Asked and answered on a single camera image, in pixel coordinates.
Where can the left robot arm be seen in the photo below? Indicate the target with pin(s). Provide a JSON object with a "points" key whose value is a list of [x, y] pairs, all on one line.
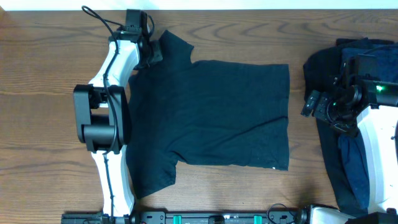
{"points": [[103, 121]]}

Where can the dark teal t-shirt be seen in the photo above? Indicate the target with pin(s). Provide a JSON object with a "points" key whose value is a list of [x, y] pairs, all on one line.
{"points": [[208, 112]]}

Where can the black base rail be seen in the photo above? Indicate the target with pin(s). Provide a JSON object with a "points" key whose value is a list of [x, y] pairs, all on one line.
{"points": [[277, 213]]}

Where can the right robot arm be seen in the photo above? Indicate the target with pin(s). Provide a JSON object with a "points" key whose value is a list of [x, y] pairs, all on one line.
{"points": [[368, 108]]}

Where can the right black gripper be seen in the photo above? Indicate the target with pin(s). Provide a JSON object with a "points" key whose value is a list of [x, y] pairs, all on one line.
{"points": [[324, 100]]}

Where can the black garment in pile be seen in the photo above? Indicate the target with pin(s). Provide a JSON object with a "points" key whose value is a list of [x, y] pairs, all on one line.
{"points": [[320, 72]]}

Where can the blue garment in pile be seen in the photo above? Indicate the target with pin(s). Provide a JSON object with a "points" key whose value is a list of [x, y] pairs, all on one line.
{"points": [[352, 150]]}

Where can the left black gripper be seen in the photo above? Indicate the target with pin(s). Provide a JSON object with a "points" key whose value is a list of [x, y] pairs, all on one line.
{"points": [[156, 55]]}

